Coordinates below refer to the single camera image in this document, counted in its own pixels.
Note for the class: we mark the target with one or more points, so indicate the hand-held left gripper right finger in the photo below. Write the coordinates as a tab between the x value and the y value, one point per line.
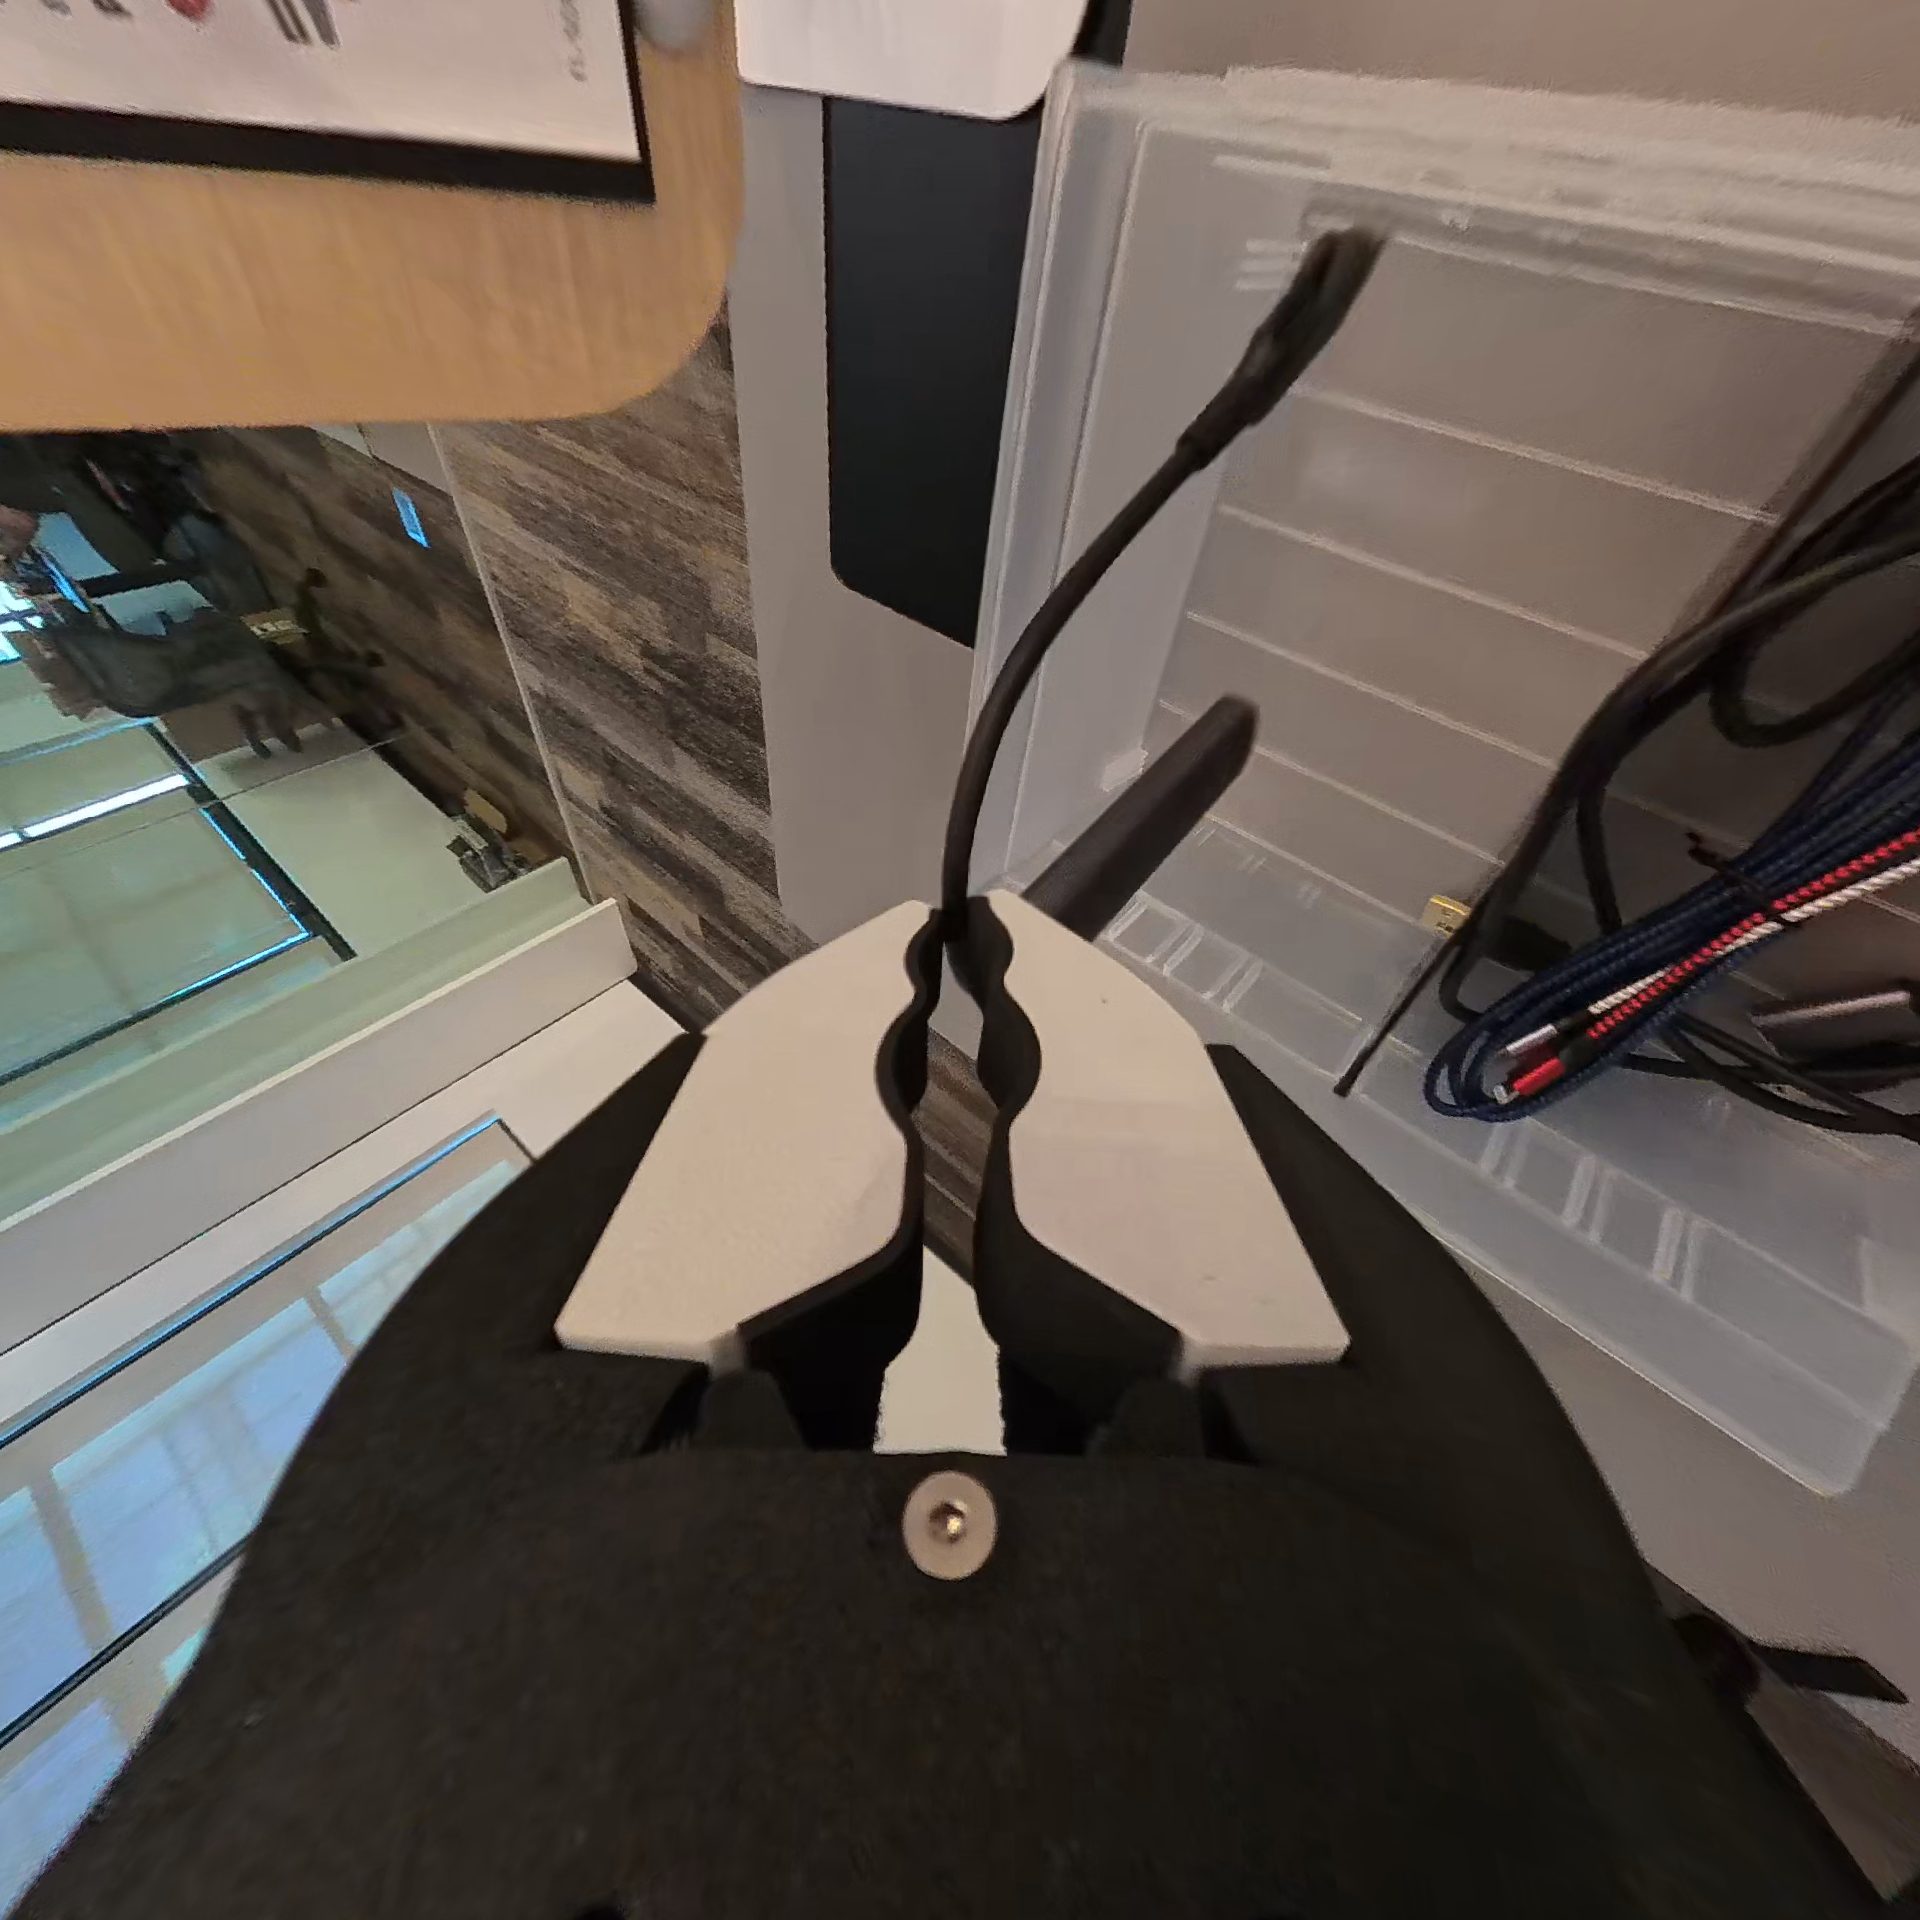
1170	1200

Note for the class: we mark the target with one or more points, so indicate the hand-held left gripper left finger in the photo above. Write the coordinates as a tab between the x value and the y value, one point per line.
735	1184

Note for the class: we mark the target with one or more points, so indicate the clear plastic bin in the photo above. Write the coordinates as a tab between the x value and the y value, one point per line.
1424	524

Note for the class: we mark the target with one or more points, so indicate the grey hub black lead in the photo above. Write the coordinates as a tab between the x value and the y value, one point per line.
1298	324

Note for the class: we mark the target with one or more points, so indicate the grey slim usb hub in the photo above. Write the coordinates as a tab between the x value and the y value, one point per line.
1170	780

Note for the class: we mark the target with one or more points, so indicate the black bin divider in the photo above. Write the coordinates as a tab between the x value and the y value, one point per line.
1376	1043

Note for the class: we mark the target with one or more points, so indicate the large window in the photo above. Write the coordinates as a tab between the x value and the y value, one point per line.
182	1426

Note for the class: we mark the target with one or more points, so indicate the black office chair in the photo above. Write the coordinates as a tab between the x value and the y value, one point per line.
165	661

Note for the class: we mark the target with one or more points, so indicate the black desk mat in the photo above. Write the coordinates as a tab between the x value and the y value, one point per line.
914	375

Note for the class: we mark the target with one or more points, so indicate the white metal document stand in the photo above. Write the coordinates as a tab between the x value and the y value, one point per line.
902	53

